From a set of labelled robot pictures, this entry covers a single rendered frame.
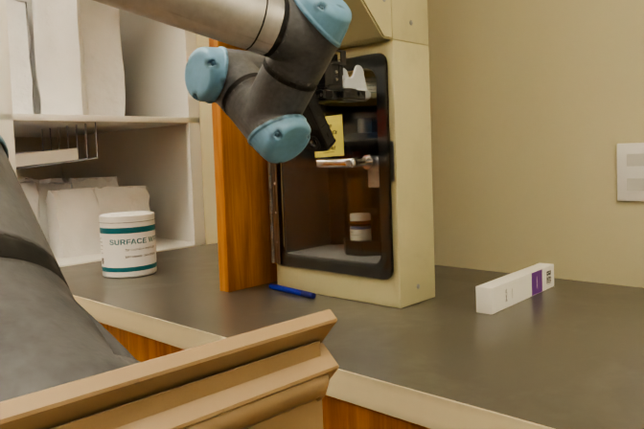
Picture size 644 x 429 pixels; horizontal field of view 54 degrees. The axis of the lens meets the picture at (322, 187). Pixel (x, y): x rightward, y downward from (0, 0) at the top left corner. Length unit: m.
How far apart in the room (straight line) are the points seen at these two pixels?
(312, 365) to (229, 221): 1.08
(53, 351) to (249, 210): 1.13
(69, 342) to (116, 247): 1.34
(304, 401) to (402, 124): 0.91
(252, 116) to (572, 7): 0.83
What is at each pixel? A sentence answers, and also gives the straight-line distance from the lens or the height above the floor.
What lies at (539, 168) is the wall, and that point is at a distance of 1.45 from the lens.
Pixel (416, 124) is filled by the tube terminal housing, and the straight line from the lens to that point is 1.16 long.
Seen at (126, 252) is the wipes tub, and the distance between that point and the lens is 1.57.
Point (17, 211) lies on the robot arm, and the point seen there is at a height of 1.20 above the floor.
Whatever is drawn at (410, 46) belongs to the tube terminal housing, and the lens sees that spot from 1.16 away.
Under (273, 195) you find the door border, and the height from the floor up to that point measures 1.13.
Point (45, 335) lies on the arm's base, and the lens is 0.24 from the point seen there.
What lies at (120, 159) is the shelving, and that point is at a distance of 2.70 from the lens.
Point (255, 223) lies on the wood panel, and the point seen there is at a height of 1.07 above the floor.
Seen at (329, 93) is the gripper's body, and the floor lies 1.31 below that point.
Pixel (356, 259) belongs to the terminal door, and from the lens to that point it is 1.16.
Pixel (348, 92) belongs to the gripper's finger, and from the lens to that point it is 1.02.
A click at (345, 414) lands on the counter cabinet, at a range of 0.90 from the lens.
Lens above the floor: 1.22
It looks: 3 degrees down
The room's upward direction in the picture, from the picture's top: 2 degrees counter-clockwise
